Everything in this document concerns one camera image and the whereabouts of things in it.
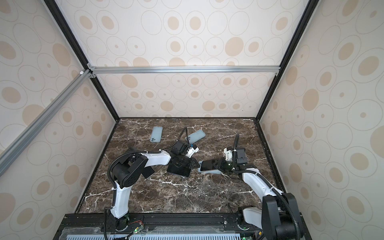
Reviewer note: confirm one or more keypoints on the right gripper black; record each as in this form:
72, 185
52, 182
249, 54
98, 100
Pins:
223, 161

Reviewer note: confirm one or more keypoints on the silver aluminium rail left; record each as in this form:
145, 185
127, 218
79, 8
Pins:
25, 138

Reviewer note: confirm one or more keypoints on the black corner frame post left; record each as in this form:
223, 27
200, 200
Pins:
74, 44

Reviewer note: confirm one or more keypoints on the light blue case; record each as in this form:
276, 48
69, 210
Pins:
156, 135
208, 173
196, 136

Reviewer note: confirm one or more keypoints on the silver aluminium rail back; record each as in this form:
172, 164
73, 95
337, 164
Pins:
185, 70

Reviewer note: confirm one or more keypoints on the pink phone black screen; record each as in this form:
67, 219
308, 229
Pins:
211, 166

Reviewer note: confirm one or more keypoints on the black corner frame post right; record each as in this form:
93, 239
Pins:
302, 25

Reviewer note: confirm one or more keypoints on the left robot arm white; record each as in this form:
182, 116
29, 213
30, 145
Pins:
126, 169

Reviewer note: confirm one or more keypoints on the black corner frame post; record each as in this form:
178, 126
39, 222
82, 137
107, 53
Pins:
74, 44
302, 25

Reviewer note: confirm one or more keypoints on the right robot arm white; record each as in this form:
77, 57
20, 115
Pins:
279, 218

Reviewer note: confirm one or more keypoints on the silver aluminium rail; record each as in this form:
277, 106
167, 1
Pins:
25, 138
185, 70

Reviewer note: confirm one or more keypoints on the blue phone black screen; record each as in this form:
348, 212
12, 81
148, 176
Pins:
180, 171

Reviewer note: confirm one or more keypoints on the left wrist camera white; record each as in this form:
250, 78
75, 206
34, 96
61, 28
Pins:
192, 150

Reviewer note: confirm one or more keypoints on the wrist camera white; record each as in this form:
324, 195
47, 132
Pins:
228, 155
192, 150

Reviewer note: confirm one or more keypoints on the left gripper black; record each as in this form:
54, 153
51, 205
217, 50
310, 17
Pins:
194, 162

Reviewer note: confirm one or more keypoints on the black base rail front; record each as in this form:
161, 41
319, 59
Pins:
159, 226

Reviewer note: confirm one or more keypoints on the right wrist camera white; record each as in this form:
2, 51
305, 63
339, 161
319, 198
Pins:
228, 155

